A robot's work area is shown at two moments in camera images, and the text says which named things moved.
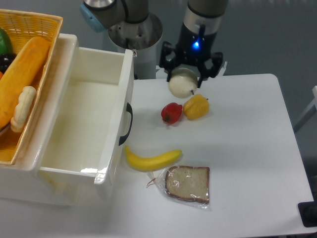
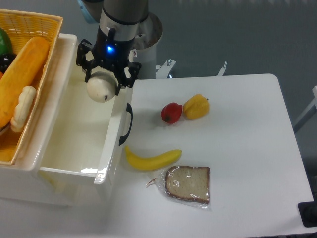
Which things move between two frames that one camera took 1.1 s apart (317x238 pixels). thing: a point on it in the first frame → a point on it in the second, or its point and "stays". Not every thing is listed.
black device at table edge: x=308 y=212 stays
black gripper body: x=194 y=46 → x=113 y=53
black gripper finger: x=169 y=66 → x=84 y=46
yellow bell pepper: x=197 y=107 stays
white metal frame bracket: x=162 y=73 stays
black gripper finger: x=217 y=58 → x=134 y=68
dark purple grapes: x=5 y=60 stays
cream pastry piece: x=23 y=108 stays
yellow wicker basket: x=22 y=26 stays
